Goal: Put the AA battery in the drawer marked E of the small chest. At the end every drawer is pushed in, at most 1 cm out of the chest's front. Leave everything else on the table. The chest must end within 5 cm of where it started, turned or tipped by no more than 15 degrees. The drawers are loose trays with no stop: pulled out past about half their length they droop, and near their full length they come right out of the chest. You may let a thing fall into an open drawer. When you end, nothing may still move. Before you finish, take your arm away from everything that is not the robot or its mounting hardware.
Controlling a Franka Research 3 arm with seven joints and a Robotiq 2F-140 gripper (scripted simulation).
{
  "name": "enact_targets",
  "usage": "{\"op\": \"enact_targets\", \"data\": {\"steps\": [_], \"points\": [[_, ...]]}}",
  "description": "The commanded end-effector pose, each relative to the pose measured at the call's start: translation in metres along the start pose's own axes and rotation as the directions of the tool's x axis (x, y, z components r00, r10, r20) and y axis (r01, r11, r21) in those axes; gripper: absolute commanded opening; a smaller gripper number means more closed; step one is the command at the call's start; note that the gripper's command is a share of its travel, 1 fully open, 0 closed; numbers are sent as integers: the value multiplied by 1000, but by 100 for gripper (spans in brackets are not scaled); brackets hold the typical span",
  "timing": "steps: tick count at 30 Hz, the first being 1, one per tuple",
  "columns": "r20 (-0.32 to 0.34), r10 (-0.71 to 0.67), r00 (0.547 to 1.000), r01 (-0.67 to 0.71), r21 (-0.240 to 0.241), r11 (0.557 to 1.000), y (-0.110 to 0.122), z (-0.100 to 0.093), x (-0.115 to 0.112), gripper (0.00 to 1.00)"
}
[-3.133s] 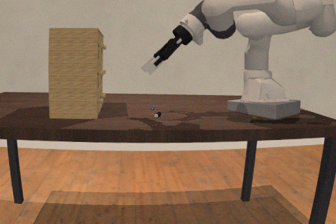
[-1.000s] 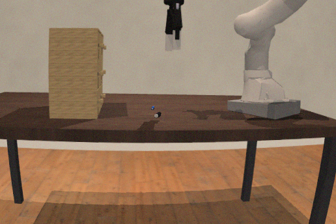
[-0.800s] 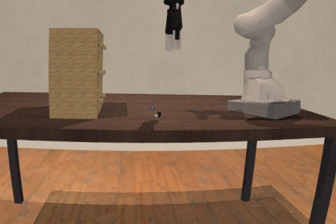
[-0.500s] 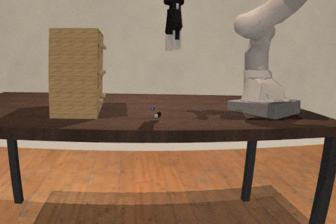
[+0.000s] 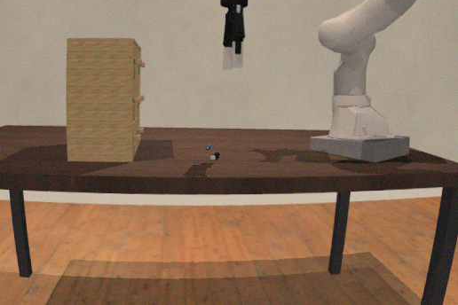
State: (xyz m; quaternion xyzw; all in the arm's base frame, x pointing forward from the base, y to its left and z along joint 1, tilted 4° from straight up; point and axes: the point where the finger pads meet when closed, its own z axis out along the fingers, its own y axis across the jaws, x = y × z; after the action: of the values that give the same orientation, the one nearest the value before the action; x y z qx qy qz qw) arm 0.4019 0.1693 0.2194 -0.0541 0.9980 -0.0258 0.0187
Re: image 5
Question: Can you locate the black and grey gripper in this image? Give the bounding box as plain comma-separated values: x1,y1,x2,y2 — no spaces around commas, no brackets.
220,0,248,70

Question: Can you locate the tan wooden chest of drawers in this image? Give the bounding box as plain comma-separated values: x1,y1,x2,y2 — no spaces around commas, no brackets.
67,38,140,162

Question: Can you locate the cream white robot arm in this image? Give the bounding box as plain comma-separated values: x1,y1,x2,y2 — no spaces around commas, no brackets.
318,0,416,140

